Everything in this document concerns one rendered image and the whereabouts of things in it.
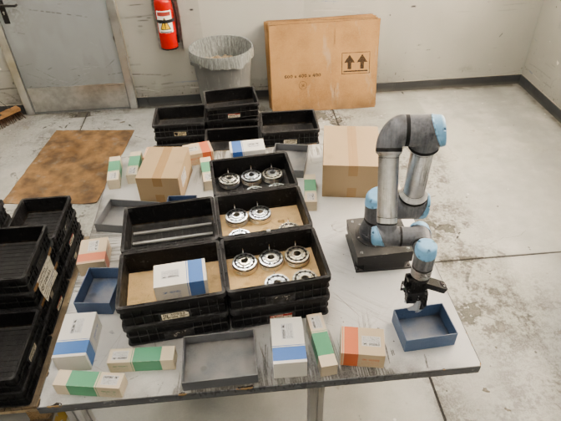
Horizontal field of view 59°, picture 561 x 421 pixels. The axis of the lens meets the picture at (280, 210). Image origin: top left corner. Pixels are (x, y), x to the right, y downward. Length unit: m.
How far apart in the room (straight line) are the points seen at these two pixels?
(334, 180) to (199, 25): 2.70
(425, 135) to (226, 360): 1.09
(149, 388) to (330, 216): 1.18
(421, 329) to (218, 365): 0.80
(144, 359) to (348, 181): 1.32
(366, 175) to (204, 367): 1.25
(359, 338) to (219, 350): 0.53
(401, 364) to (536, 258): 1.85
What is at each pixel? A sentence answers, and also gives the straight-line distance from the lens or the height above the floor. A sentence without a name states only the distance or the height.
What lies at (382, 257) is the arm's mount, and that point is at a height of 0.78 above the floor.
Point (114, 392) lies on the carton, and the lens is 1.93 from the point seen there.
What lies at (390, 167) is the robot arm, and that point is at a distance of 1.84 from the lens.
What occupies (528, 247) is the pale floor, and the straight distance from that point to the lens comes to 3.69.
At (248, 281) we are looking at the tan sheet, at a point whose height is 0.83.
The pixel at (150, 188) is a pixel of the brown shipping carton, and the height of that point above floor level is 0.80.
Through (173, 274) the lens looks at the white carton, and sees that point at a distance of 1.97.
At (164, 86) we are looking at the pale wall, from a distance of 5.15.
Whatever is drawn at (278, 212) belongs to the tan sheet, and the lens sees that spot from 2.33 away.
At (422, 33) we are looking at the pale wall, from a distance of 5.24.
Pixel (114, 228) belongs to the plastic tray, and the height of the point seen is 0.73.
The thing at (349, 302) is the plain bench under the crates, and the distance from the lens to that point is 2.12.
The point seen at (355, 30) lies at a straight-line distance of 4.87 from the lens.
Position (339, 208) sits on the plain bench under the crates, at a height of 0.70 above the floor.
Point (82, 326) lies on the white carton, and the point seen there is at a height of 0.79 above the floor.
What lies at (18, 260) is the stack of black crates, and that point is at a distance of 2.96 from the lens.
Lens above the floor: 2.31
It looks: 39 degrees down
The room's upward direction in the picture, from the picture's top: 2 degrees counter-clockwise
